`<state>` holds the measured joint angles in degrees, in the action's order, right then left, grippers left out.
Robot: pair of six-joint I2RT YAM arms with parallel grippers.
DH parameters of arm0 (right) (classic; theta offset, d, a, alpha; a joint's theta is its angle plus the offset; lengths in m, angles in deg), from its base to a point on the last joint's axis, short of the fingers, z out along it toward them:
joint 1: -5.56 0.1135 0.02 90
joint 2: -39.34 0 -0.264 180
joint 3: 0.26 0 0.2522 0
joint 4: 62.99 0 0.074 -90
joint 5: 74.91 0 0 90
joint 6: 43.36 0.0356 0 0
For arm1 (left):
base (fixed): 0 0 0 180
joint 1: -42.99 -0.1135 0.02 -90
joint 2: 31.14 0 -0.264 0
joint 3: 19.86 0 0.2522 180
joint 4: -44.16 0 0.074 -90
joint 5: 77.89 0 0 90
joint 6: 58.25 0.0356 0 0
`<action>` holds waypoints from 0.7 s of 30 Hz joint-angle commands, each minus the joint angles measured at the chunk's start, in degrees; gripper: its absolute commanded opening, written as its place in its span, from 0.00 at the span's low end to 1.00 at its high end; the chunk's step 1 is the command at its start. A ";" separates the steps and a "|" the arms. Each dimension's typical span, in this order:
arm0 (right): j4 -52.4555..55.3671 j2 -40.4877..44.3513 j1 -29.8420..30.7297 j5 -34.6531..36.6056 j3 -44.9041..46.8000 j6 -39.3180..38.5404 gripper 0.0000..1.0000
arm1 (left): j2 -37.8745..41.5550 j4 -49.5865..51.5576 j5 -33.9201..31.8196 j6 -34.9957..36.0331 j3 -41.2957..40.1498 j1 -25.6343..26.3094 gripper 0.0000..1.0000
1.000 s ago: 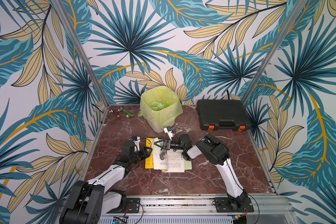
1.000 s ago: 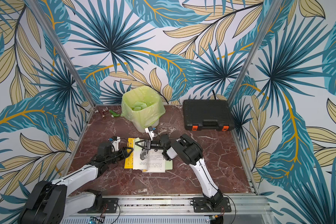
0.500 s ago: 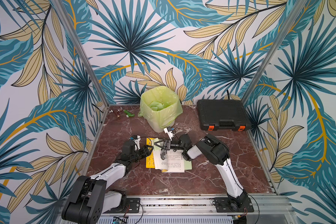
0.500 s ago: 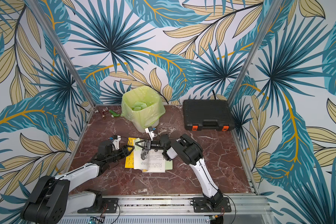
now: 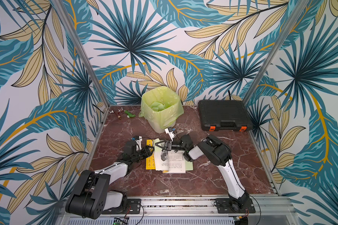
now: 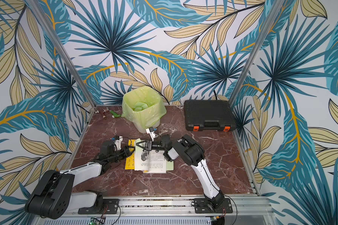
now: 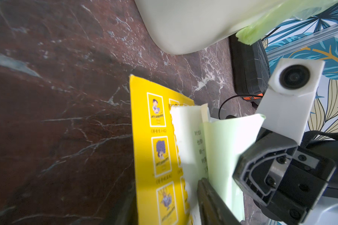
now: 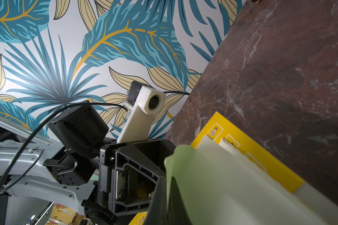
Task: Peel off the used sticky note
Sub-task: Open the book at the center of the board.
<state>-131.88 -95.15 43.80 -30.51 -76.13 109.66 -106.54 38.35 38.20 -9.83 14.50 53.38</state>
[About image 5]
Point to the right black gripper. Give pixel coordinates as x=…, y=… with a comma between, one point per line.
x=169, y=145

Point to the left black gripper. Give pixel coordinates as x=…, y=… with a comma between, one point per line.
x=146, y=151

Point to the yellow paperback book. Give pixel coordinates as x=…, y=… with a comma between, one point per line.
x=174, y=164

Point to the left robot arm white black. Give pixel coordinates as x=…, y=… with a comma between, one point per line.
x=91, y=197

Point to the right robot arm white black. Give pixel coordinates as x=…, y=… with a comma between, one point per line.
x=220, y=155

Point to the green sticky note lower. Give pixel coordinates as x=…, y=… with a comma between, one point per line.
x=189, y=166

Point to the white trash bin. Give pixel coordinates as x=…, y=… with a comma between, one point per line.
x=160, y=128

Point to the green toy piece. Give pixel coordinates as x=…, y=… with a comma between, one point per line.
x=129, y=114

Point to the discarded green notes in bin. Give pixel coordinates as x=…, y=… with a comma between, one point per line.
x=158, y=106

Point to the green plastic bin liner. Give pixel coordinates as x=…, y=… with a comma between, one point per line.
x=165, y=95

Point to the black plastic tool case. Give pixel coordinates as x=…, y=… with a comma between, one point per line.
x=216, y=115

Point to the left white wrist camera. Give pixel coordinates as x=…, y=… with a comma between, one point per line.
x=138, y=140

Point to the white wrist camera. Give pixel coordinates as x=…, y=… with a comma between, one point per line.
x=171, y=132
x=138, y=140

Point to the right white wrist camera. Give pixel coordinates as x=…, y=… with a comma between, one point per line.
x=171, y=132

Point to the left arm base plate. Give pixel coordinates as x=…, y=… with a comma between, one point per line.
x=127, y=206

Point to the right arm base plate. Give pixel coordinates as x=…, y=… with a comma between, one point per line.
x=227, y=206

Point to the right aluminium corner post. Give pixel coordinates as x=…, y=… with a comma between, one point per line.
x=277, y=45

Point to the aluminium corner post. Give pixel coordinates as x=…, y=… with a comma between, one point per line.
x=64, y=16
x=277, y=45

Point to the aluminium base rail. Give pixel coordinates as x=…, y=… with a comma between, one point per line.
x=197, y=210

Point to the left aluminium corner post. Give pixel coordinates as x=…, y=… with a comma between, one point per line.
x=64, y=16

